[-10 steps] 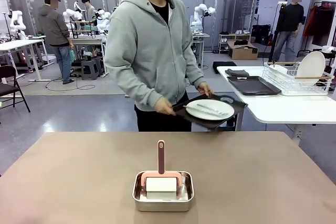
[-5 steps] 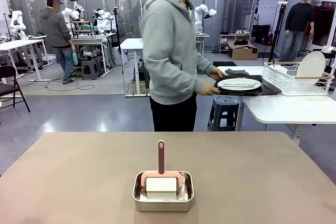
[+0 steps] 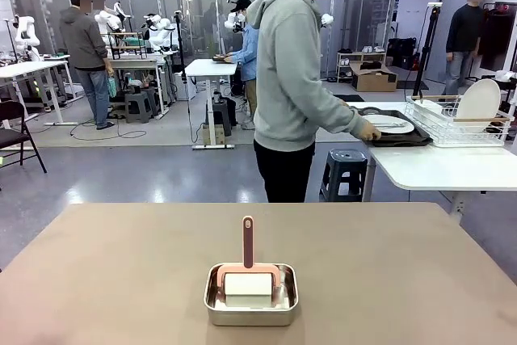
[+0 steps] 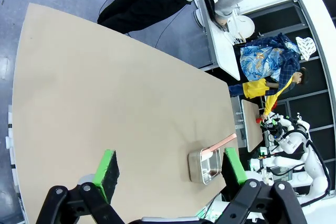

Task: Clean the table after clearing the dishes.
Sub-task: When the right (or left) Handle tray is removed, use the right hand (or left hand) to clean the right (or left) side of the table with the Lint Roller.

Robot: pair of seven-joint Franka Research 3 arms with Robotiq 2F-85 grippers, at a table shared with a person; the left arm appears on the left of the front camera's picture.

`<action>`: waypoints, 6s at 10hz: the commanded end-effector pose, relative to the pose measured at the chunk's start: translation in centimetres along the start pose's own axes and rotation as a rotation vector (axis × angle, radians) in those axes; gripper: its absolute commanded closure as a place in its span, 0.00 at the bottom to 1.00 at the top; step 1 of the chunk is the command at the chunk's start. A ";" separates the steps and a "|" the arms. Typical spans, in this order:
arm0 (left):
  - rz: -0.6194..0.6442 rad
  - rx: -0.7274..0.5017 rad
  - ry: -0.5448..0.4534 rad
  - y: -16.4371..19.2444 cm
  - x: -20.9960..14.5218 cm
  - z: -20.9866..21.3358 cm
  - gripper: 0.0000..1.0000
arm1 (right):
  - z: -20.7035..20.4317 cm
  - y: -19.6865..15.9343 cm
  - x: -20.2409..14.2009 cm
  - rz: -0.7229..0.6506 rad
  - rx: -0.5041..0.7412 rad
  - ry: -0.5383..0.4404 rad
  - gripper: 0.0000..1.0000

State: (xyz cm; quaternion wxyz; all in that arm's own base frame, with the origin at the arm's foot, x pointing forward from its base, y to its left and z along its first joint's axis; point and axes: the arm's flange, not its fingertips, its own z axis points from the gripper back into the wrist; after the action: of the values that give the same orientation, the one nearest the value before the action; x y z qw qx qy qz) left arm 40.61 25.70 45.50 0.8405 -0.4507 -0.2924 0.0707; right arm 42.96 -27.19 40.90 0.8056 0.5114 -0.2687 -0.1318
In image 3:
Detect white desk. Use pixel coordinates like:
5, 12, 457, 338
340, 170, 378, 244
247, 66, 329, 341
0, 60, 78, 126
184, 57, 239, 150
107, 49, 179, 116

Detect white shoe rack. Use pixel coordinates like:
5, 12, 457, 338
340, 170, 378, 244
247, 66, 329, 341
336, 50, 387, 82

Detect open cardboard box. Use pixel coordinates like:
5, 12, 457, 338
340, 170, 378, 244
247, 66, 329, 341
349, 61, 399, 93

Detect person in grey hoodie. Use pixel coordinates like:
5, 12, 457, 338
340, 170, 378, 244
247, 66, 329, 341
246, 0, 371, 204

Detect person in dark sweater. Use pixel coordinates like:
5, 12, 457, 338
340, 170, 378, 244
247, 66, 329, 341
442, 0, 485, 95

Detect man in dark hoodie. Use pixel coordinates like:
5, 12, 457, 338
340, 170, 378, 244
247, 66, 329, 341
59, 0, 116, 131

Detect black clothes rack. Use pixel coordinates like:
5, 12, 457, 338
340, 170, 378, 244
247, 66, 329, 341
478, 1, 517, 74

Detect person in blue shirt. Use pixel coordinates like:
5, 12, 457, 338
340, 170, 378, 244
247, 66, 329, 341
224, 0, 259, 131

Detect white wire dish rack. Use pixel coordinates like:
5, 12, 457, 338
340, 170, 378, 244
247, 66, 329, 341
405, 94, 516, 148

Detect black tripod stand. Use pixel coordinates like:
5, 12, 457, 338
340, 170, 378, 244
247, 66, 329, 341
410, 3, 443, 92
173, 11, 189, 80

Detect pink lint roller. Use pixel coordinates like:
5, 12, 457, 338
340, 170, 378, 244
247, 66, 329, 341
216, 215, 280, 309

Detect white plate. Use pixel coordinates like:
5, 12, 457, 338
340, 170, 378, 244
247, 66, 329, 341
361, 114, 416, 135
456, 78, 502, 134

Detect white side table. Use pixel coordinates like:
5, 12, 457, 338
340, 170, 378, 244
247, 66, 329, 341
345, 101, 517, 217

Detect person's right forearm grey sleeve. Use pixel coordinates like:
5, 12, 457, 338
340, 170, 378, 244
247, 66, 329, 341
318, 92, 371, 140

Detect black folding chair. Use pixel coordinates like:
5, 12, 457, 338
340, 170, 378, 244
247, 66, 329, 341
0, 100, 48, 175

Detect person's right hand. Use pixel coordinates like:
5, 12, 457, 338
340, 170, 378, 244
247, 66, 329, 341
360, 124, 383, 143

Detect black wire shelf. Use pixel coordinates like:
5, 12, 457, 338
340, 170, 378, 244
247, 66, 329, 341
109, 32, 148, 61

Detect small cardboard box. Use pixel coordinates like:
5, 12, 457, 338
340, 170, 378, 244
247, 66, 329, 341
201, 123, 226, 146

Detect dark grey serving tray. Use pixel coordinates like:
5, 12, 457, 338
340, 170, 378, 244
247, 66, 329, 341
350, 105, 434, 148

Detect grey plastic stool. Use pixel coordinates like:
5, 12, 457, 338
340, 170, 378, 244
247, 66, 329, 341
319, 148, 369, 203
124, 88, 161, 124

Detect dark plastic stool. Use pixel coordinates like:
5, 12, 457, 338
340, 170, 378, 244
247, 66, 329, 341
209, 98, 237, 137

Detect black equipment case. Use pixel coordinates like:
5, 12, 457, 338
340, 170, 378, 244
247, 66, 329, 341
387, 37, 418, 70

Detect stainless steel rectangular container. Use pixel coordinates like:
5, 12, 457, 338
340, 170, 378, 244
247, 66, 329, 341
203, 263, 300, 327

